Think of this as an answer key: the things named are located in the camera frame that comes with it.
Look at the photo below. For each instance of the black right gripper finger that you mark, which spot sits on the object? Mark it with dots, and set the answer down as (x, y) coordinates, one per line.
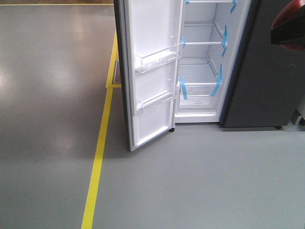
(290, 32)

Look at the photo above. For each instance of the red yellow apple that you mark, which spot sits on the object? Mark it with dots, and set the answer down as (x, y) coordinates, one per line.
(285, 14)

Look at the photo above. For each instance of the dark grey closed fridge door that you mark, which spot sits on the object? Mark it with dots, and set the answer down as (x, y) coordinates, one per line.
(268, 81)

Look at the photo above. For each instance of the white fridge interior body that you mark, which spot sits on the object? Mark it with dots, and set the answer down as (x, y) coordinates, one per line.
(212, 35)

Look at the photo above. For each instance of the clear crisper drawer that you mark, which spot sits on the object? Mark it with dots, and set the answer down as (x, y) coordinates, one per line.
(197, 97)

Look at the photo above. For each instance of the clear lower door bin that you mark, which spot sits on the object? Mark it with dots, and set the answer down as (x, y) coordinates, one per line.
(157, 100)

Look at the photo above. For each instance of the clear door bin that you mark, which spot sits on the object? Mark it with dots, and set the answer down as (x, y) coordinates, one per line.
(157, 100)
(149, 62)

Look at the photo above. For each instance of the clear middle door bin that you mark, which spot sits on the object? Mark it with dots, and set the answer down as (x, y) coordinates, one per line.
(149, 62)

